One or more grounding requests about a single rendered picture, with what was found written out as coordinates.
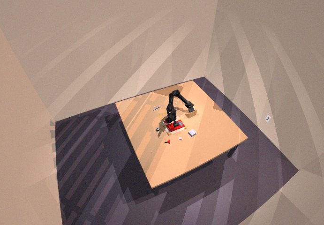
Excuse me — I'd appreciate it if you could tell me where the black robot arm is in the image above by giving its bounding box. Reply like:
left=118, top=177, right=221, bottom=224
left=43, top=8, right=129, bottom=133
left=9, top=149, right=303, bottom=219
left=166, top=90, right=195, bottom=124

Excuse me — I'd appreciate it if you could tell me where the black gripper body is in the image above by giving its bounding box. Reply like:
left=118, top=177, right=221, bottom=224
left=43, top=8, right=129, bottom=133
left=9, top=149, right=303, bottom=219
left=173, top=117, right=179, bottom=127

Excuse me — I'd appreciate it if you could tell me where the white cube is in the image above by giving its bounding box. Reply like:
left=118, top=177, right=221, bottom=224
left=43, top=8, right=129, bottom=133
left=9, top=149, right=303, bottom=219
left=188, top=129, right=196, bottom=137

